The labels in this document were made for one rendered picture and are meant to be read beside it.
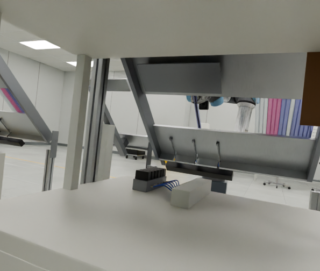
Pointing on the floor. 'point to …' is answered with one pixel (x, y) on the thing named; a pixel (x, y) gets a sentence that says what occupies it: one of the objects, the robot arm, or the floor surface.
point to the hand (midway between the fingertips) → (196, 103)
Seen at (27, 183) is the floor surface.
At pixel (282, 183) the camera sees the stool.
